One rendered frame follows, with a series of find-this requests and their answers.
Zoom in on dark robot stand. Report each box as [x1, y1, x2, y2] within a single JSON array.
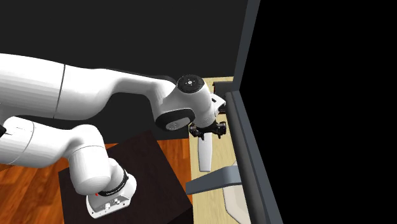
[[58, 130, 195, 224]]

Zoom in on white flat angular object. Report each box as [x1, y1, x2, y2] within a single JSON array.
[[222, 161, 252, 224]]

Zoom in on white elongated flat object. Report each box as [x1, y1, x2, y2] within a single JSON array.
[[197, 131, 214, 172]]

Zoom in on black rectangular object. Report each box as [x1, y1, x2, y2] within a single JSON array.
[[212, 81, 234, 97]]

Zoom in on light wooden desk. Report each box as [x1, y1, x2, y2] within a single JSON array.
[[189, 76, 246, 224]]

